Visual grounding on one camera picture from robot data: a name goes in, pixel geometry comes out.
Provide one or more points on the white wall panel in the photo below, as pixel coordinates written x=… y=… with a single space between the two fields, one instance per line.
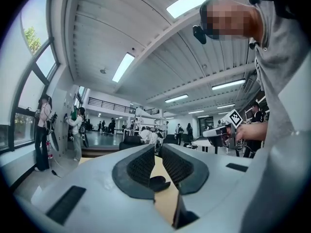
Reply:
x=63 y=120

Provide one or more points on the black glasses case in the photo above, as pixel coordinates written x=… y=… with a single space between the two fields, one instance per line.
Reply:
x=159 y=183

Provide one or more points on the white table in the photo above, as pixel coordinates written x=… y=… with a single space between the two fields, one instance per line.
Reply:
x=204 y=143

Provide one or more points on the person's grey shirt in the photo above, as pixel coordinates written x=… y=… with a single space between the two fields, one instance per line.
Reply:
x=279 y=57

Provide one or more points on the grey ceiling fixture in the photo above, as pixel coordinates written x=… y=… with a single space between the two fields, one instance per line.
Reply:
x=103 y=70

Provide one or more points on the black balcony railing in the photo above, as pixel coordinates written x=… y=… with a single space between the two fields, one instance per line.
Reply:
x=109 y=105

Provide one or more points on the large black-framed window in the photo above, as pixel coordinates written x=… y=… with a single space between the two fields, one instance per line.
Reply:
x=29 y=81

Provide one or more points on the white covered machine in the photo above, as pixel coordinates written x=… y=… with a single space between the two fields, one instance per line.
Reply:
x=148 y=136

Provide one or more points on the white metal rack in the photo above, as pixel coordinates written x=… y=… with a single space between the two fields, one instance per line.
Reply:
x=149 y=118

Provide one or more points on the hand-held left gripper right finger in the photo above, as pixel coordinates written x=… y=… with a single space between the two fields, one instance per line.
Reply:
x=213 y=178

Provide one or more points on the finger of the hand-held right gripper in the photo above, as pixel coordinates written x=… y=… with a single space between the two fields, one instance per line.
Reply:
x=212 y=132

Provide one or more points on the black sofa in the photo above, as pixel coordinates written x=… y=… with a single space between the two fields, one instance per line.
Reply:
x=131 y=142

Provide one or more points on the black head-worn camera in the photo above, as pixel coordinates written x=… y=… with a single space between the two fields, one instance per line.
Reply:
x=199 y=34

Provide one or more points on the person's right forearm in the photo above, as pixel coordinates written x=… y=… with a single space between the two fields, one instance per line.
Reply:
x=260 y=132

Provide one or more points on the person's right hand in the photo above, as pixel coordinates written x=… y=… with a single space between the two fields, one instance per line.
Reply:
x=243 y=132

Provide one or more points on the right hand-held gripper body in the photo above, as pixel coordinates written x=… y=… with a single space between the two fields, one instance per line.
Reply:
x=230 y=130

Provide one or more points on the person's head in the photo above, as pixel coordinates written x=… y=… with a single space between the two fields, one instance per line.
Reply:
x=230 y=18

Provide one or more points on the long ceiling light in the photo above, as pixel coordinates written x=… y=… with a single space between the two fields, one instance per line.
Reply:
x=226 y=106
x=195 y=111
x=123 y=67
x=176 y=98
x=228 y=84

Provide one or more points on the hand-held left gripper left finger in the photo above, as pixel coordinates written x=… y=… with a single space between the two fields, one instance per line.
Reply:
x=97 y=186

